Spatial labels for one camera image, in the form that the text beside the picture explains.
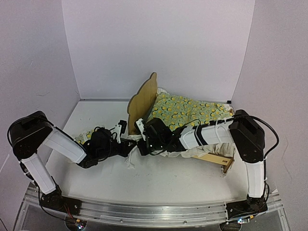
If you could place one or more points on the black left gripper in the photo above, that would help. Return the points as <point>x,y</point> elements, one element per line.
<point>125,149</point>

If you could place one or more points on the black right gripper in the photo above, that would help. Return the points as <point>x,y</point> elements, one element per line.
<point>144,151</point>

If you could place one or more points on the wooden pet bed frame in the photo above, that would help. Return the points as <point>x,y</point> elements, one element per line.
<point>140,104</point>

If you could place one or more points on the lemon print bed cushion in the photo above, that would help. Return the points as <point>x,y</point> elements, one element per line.
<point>176,110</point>

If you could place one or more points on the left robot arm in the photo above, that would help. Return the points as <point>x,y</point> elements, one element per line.
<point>27,134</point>

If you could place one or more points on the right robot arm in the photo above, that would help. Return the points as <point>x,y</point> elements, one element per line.
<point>243,130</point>

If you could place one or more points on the small lemon print pillow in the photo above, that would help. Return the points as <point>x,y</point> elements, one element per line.
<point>83,136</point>

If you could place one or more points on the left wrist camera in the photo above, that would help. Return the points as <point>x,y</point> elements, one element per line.
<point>120,129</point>

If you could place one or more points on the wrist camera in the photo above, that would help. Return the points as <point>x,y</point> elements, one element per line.
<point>120,129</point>
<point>139,124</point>

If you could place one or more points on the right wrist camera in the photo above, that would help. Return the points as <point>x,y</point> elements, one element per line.
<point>139,124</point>

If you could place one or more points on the aluminium front rail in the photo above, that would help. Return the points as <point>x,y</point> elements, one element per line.
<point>147,216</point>

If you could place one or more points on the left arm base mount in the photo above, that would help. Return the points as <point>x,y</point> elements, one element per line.
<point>57,202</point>

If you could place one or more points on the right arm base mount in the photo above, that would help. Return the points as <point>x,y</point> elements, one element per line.
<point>246,208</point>

